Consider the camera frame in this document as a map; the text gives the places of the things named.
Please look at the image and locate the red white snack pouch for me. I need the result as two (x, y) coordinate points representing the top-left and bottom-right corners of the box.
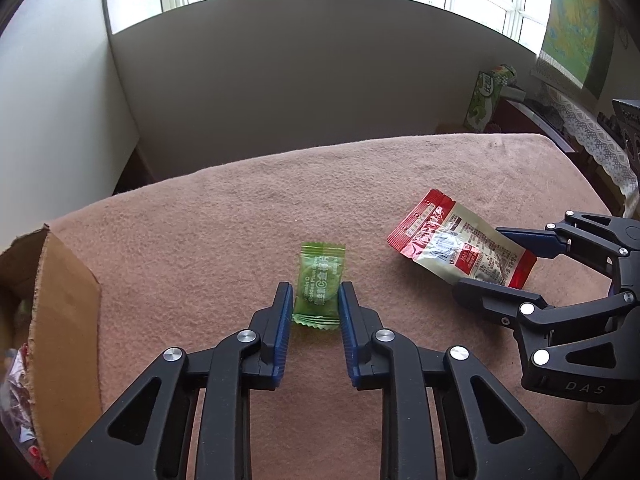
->
(387, 188), (537, 289)

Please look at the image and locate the small green candy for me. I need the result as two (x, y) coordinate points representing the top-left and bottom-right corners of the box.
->
(293, 242), (346, 330)

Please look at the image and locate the white lace cloth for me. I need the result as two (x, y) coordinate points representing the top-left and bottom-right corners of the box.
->
(539, 84), (639, 218)

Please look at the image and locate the green printed carton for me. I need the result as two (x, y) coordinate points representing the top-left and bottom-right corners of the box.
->
(463, 64), (518, 132)

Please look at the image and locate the brown cardboard box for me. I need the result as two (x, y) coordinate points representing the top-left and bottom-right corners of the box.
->
(1, 226), (102, 472)

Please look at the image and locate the white cabinet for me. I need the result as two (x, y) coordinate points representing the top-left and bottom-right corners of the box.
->
(0, 0), (139, 247)

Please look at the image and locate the wall picture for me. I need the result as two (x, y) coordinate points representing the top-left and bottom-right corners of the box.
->
(533, 0), (616, 106)

